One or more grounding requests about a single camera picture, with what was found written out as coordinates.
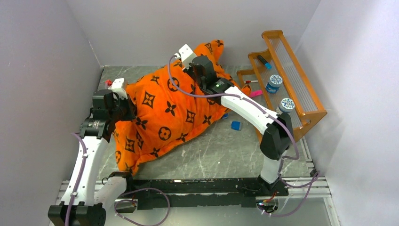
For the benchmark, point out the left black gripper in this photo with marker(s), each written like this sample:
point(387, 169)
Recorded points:
point(132, 112)

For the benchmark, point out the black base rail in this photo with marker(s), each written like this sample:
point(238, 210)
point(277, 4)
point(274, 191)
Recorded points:
point(162, 193)

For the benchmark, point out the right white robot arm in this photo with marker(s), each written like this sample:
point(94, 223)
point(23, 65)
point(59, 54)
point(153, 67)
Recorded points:
point(276, 128)

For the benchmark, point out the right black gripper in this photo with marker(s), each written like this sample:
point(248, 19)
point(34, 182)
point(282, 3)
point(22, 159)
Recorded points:
point(188, 70)

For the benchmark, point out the black marker blue cap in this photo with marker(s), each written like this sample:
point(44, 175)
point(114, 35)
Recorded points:
point(264, 62)

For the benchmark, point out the red white pen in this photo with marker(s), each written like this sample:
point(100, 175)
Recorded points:
point(251, 81)

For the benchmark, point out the orange wooden rack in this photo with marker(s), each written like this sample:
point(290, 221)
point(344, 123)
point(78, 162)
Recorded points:
point(284, 86)

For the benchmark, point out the orange patterned pillowcase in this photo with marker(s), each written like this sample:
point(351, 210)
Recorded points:
point(171, 110)

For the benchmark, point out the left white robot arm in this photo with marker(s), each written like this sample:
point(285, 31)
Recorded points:
point(81, 205)

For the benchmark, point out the blue white round jar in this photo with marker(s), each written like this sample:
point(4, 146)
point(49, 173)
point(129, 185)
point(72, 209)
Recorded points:
point(274, 83)

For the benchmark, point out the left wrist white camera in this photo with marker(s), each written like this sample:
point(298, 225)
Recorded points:
point(119, 86)

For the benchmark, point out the blue block front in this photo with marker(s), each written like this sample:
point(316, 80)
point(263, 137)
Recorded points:
point(236, 125)

